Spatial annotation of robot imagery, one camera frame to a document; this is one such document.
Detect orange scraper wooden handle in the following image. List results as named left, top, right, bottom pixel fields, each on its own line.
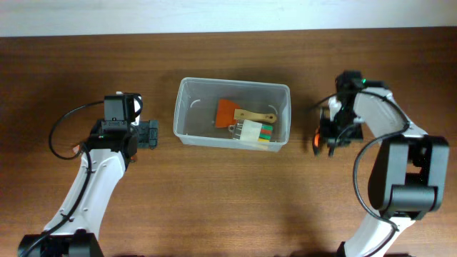
left=215, top=99, right=277, bottom=129

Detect clear case coloured bits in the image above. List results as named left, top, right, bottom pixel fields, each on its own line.
left=228, top=120, right=273, bottom=142

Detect left black cable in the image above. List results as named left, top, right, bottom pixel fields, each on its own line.
left=48, top=100, right=105, bottom=161

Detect black cable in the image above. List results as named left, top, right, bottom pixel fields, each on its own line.
left=308, top=89, right=411, bottom=257
left=48, top=100, right=105, bottom=161

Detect orange black needle-nose pliers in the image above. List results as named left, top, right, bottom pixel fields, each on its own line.
left=311, top=127, right=336, bottom=157

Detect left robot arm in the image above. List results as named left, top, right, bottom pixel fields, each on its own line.
left=17, top=92, right=158, bottom=257

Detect right black cable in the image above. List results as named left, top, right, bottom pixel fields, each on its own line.
left=308, top=89, right=411, bottom=257

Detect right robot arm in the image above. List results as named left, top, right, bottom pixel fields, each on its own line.
left=312, top=71, right=449, bottom=256

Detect clear plastic container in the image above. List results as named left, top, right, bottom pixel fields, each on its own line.
left=174, top=77, right=291, bottom=152

